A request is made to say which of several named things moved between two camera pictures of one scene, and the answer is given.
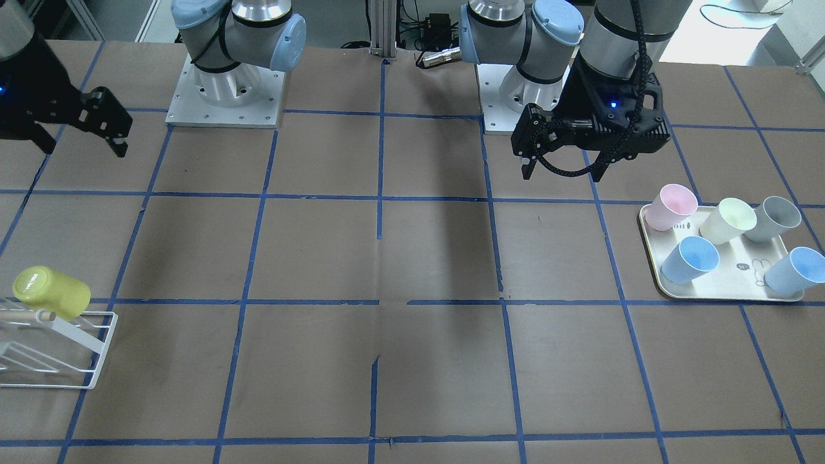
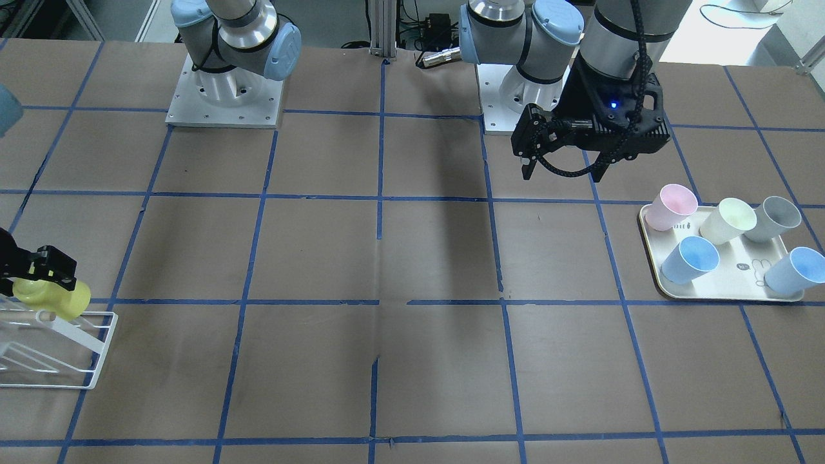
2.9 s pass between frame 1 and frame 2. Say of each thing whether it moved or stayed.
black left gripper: stayed
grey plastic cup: stayed
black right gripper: moved
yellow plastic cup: stayed
